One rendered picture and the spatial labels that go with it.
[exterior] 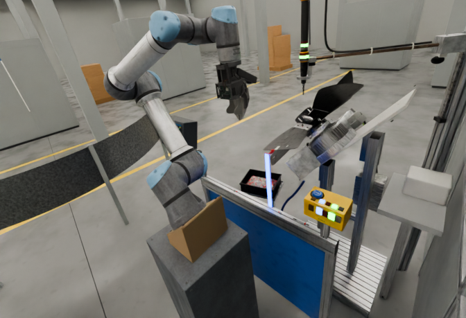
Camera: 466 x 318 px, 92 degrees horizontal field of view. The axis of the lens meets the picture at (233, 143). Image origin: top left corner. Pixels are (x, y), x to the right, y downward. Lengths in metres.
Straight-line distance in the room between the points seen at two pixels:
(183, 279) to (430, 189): 1.17
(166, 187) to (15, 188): 1.70
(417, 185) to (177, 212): 1.13
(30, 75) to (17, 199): 4.44
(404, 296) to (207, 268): 1.55
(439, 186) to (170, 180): 1.20
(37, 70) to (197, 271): 6.11
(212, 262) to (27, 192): 1.83
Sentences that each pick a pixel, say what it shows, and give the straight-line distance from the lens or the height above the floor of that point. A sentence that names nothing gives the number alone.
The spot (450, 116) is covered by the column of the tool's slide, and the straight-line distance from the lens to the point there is 1.53.
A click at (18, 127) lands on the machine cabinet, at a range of 6.76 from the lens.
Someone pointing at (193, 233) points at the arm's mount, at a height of 1.12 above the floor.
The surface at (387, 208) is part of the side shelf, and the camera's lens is 1.36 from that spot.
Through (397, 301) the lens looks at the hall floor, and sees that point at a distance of 2.11.
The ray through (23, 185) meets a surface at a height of 0.85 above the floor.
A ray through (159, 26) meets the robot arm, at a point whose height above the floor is 1.75.
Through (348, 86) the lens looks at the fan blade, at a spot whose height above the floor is 1.42.
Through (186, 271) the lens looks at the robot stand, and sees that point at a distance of 0.91.
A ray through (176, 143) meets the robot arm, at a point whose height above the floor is 1.33.
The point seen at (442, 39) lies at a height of 1.57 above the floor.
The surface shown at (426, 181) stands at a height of 0.97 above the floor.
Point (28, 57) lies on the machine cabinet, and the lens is 6.59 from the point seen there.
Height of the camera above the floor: 1.73
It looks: 27 degrees down
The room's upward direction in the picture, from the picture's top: 8 degrees counter-clockwise
